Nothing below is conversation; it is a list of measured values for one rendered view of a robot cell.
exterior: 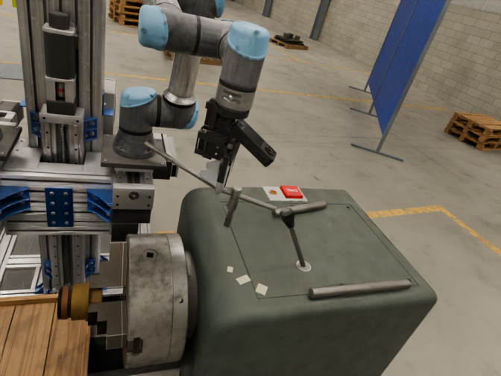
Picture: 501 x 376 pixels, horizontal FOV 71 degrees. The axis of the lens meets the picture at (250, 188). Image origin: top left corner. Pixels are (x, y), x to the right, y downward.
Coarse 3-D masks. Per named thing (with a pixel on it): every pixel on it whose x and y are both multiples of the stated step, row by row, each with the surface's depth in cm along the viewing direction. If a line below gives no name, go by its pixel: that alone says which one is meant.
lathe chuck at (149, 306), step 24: (144, 240) 83; (144, 264) 77; (168, 264) 79; (144, 288) 74; (168, 288) 76; (144, 312) 73; (168, 312) 75; (144, 336) 74; (168, 336) 76; (144, 360) 77
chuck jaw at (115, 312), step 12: (96, 312) 79; (108, 312) 79; (120, 312) 80; (96, 324) 80; (108, 324) 76; (120, 324) 77; (108, 336) 73; (120, 336) 74; (108, 348) 74; (132, 348) 75
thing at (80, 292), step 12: (60, 288) 81; (72, 288) 81; (84, 288) 81; (96, 288) 84; (60, 300) 79; (72, 300) 79; (84, 300) 80; (96, 300) 82; (60, 312) 78; (72, 312) 79; (84, 312) 80
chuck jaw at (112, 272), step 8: (112, 248) 85; (120, 248) 86; (112, 256) 85; (120, 256) 86; (104, 264) 84; (112, 264) 85; (120, 264) 85; (104, 272) 84; (112, 272) 85; (120, 272) 85; (96, 280) 83; (104, 280) 84; (112, 280) 84; (120, 280) 85
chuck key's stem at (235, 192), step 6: (234, 186) 81; (234, 192) 80; (240, 192) 81; (234, 198) 81; (228, 204) 83; (234, 204) 82; (228, 210) 84; (234, 210) 83; (228, 216) 84; (228, 222) 85
